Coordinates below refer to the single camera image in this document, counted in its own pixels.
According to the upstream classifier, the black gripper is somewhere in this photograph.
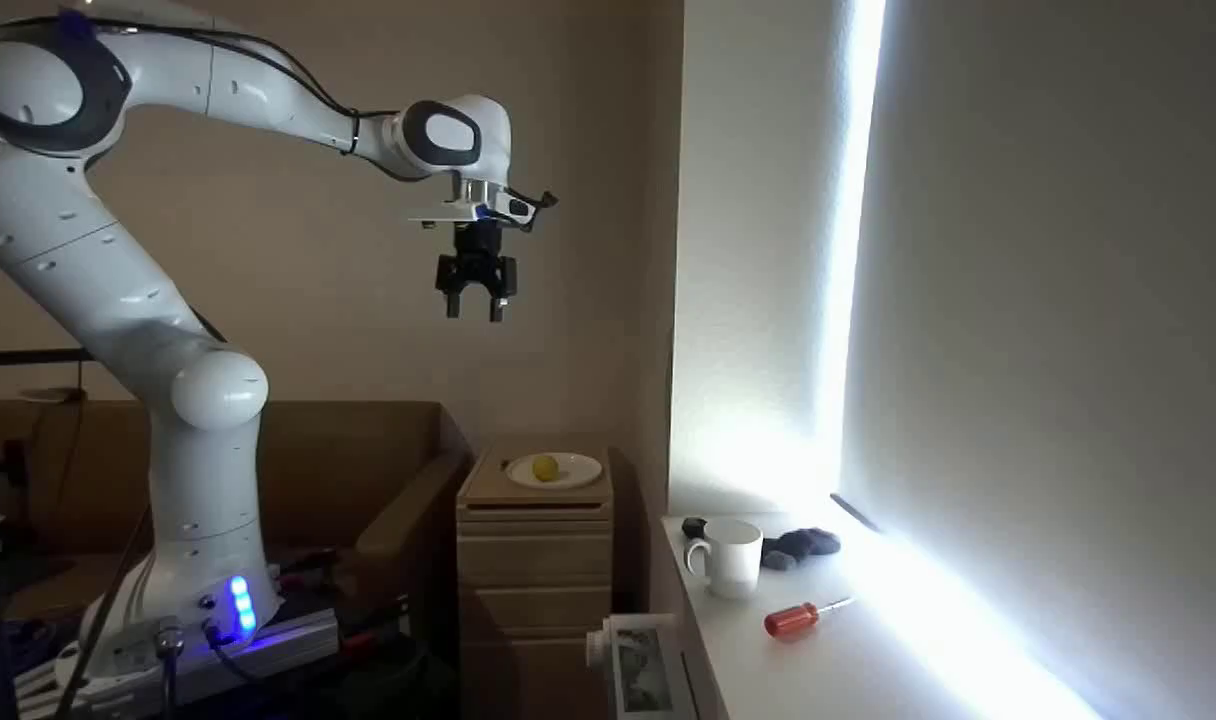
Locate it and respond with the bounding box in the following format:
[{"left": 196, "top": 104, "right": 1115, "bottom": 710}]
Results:
[{"left": 437, "top": 220, "right": 517, "bottom": 325}]

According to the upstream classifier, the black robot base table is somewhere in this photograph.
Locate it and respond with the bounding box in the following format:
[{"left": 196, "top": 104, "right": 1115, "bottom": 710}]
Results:
[{"left": 13, "top": 576, "right": 413, "bottom": 720}]

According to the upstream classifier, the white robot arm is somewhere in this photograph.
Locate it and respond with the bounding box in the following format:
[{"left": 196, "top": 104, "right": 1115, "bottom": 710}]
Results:
[{"left": 0, "top": 13, "right": 514, "bottom": 654}]

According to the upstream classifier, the yellow lemon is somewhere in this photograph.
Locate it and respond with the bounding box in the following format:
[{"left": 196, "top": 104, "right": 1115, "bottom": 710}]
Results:
[{"left": 531, "top": 455, "right": 562, "bottom": 482}]

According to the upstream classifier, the white plate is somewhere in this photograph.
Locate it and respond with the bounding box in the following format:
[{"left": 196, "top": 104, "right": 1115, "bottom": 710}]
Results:
[{"left": 506, "top": 453, "right": 605, "bottom": 494}]

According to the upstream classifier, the wooden nightstand cabinet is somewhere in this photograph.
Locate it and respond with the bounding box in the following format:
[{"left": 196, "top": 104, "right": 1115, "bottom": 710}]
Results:
[{"left": 456, "top": 453, "right": 615, "bottom": 720}]

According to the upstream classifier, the white mug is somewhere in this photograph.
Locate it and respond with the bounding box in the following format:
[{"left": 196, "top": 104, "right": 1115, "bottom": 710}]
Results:
[{"left": 686, "top": 518, "right": 763, "bottom": 602}]

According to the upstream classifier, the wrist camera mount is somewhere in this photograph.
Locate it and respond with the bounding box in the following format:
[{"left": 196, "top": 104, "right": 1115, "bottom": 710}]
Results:
[{"left": 417, "top": 184, "right": 562, "bottom": 233}]

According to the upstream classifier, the white wall heater unit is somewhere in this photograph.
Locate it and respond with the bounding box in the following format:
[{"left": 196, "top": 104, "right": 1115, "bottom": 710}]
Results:
[{"left": 585, "top": 612, "right": 695, "bottom": 720}]

